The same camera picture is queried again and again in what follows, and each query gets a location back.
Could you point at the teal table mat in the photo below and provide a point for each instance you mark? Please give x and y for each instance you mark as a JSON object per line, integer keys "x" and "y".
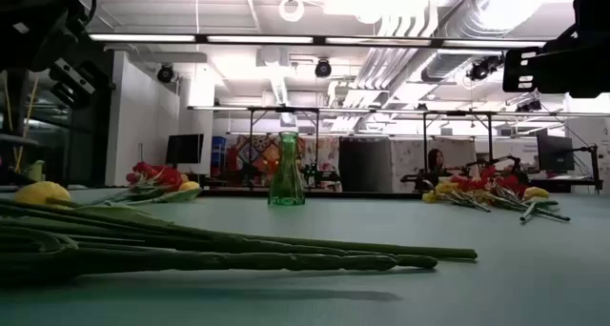
{"x": 476, "y": 288}

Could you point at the colourful patchwork cloth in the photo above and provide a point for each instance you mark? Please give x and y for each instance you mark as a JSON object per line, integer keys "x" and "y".
{"x": 257, "y": 156}

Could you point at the green glass vase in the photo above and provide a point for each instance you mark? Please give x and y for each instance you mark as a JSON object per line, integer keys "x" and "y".
{"x": 286, "y": 183}

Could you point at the neighbour station black robot arm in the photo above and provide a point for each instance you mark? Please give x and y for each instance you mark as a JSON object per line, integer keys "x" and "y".
{"x": 517, "y": 166}
{"x": 419, "y": 179}

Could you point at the pale green bottle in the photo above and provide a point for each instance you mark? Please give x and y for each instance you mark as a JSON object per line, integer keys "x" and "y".
{"x": 35, "y": 171}

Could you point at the white floral cloth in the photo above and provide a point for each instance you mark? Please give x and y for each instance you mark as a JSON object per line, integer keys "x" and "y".
{"x": 407, "y": 161}

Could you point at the yellow stick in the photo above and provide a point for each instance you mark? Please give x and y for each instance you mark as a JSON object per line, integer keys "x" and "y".
{"x": 26, "y": 126}

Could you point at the black computer monitor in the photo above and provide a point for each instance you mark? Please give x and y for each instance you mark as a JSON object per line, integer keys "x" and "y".
{"x": 185, "y": 149}
{"x": 555, "y": 153}

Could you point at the neighbour station black frame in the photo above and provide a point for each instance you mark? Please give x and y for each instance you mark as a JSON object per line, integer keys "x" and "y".
{"x": 456, "y": 112}
{"x": 285, "y": 110}

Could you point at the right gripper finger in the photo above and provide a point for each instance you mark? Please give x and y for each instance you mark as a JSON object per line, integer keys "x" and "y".
{"x": 514, "y": 71}

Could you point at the black partition panel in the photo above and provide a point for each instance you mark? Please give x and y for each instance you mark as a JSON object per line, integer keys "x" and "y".
{"x": 364, "y": 164}

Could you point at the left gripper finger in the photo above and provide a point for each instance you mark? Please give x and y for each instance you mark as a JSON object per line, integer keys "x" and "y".
{"x": 71, "y": 75}
{"x": 67, "y": 96}

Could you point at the LED light bar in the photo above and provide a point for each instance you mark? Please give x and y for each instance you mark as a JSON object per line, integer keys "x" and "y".
{"x": 143, "y": 38}

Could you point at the black ceiling spotlight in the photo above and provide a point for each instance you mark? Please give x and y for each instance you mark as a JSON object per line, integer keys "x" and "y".
{"x": 323, "y": 68}
{"x": 481, "y": 69}
{"x": 165, "y": 73}

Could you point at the person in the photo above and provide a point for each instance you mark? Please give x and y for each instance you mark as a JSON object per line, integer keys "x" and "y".
{"x": 435, "y": 160}

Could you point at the silver ventilation duct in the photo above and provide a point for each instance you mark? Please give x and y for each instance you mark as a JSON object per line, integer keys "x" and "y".
{"x": 448, "y": 66}

